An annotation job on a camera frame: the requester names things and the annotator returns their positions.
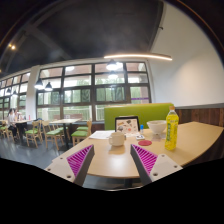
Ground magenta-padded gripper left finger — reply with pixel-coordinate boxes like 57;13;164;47
44;144;95;187

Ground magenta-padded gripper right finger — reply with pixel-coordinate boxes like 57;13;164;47
130;143;184;186

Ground yellow drink bottle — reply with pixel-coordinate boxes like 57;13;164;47
164;105;180;152

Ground flat round red coaster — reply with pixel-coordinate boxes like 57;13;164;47
137;139;153;147

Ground white paper sheet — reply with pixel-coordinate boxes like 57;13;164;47
88;129;116;140

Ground white bowl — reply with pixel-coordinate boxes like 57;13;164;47
146;119;168;135

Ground white mug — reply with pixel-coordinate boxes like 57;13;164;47
108;130;126;148

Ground wooden chairs with green seats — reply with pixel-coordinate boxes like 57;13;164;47
0;119;93;149

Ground black tablet showing pictures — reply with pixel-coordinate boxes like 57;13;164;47
114;115;141;136

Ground wooden dining table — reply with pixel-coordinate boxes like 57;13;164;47
49;118;83;149

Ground person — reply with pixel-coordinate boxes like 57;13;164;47
6;108;19;136

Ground long linear ceiling light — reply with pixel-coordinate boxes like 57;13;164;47
103;52;174;62

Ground dark-framed window wall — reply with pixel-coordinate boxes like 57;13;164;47
0;61;153;123

